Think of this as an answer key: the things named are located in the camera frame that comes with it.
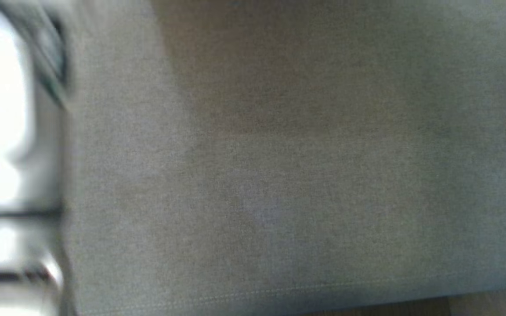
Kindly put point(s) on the grey sofa seat cushion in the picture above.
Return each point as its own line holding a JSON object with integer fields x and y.
{"x": 279, "y": 175}

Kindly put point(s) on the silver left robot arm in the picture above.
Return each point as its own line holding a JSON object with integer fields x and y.
{"x": 2, "y": 109}

